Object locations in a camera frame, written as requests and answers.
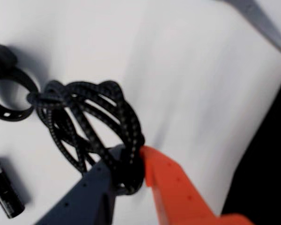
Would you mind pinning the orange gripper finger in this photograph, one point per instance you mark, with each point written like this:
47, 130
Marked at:
175, 194

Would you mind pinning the grey-blue gripper finger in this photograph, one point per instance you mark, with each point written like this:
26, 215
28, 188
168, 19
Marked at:
84, 201

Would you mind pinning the black cylindrical battery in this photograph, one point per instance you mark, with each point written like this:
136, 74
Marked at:
7, 194

